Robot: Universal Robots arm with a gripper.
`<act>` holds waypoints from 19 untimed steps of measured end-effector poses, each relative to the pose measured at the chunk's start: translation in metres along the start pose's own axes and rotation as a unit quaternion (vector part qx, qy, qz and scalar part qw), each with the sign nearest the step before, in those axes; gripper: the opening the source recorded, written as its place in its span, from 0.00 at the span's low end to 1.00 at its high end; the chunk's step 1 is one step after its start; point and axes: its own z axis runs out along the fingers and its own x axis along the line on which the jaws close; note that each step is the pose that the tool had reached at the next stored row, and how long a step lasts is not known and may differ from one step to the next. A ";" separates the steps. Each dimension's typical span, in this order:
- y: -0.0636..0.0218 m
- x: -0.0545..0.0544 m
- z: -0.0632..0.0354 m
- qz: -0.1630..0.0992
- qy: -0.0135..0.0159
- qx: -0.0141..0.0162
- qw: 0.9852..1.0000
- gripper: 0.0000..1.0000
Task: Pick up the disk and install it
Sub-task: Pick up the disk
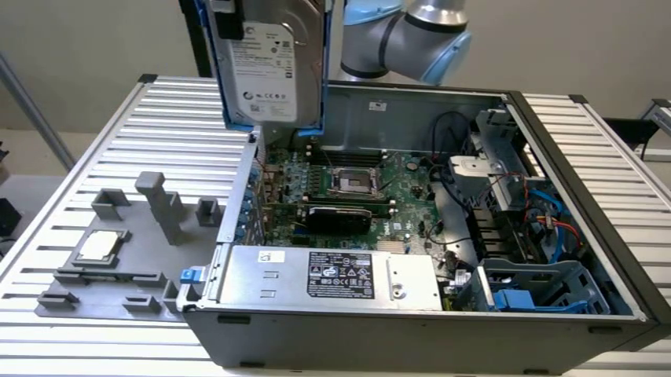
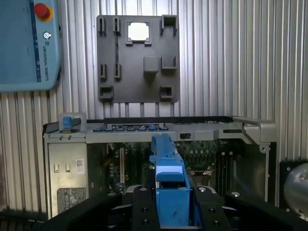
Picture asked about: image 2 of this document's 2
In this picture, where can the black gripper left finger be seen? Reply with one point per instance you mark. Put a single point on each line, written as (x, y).
(144, 211)

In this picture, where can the red emergency stop button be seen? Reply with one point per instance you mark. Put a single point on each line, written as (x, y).
(42, 10)

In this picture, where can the blue case latch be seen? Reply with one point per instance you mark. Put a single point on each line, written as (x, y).
(67, 124)

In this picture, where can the dark grey parts rack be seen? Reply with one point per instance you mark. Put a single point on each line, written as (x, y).
(134, 79)

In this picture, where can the blue-grey teach pendant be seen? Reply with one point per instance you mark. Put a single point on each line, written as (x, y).
(19, 53)

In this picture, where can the green motherboard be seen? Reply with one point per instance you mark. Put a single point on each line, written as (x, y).
(204, 154)

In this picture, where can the grey power supply unit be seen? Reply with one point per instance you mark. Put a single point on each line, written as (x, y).
(67, 178)

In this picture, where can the silver CPU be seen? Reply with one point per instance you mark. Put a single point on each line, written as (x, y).
(138, 31)

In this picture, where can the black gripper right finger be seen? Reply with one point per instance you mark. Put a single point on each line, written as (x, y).
(209, 214)

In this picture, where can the grey open PC case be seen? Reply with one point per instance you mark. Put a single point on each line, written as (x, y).
(144, 137)

